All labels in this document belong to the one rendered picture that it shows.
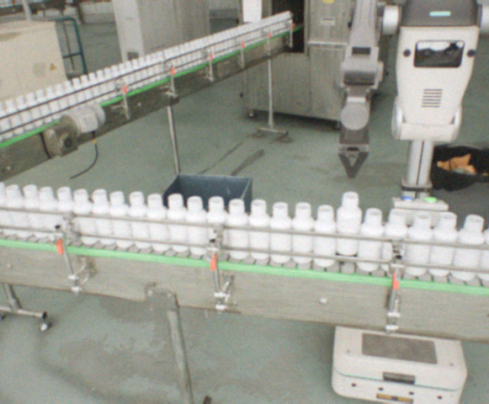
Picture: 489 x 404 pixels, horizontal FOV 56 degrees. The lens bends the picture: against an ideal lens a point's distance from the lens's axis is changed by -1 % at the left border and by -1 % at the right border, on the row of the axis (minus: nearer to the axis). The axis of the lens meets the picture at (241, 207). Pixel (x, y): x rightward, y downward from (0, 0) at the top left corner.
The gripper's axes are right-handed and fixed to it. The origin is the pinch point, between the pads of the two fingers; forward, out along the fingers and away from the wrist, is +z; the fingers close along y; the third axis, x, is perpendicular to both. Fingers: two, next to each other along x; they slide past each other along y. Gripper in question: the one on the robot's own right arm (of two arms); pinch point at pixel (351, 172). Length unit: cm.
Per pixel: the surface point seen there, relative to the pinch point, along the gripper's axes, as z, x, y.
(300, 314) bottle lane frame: 41.9, -11.0, 6.1
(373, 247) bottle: 18.9, 6.6, 3.8
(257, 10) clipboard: 14, -101, -388
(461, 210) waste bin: 87, 62, -137
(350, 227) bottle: 13.9, 0.7, 3.0
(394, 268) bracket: 18.8, 11.3, 11.8
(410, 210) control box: 16.7, 16.4, -12.0
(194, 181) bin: 35, -62, -57
